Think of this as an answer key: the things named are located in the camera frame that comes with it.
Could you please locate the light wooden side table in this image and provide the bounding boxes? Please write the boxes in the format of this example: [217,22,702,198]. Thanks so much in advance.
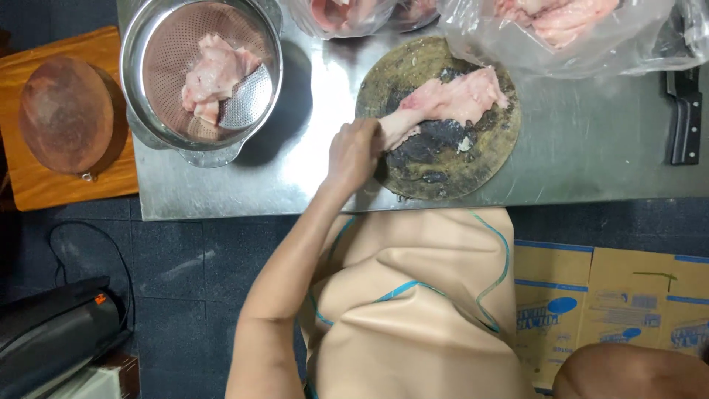
[0,25,140,212]

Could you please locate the raw pink meat piece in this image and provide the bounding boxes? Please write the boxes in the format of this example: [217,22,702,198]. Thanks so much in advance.
[378,66,509,152]

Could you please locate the round brown wooden board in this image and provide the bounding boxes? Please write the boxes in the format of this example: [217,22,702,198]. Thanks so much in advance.
[18,55,115,175]

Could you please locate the round worn wooden chopping board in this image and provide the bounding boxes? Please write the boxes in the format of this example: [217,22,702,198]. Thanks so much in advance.
[355,36,521,201]

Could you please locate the black power cable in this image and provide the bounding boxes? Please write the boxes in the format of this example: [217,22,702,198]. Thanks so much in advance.
[48,221,136,333]

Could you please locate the small clear bag of meat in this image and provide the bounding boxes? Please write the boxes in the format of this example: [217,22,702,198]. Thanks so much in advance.
[278,0,441,40]

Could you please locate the black machine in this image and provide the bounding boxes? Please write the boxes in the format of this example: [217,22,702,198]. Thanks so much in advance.
[0,276,134,399]

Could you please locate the steel colander bowl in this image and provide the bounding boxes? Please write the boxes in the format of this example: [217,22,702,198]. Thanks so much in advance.
[119,0,284,169]

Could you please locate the beige apron with blue trim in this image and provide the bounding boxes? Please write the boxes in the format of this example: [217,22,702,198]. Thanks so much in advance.
[297,207,537,399]

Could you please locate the flattened cardboard box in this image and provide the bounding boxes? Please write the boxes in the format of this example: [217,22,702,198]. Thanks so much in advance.
[513,239,709,395]

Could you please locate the clear plastic bag of meat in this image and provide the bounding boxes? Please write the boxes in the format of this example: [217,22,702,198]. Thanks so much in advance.
[436,0,709,79]

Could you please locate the raw meat pieces in colander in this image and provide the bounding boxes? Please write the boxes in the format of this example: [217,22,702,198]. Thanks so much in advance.
[181,34,262,126]

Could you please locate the person's left hand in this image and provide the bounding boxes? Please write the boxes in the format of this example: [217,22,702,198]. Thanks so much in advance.
[325,117,385,193]

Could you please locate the black handled cleaver knife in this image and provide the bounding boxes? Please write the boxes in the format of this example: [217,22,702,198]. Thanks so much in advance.
[665,66,703,166]

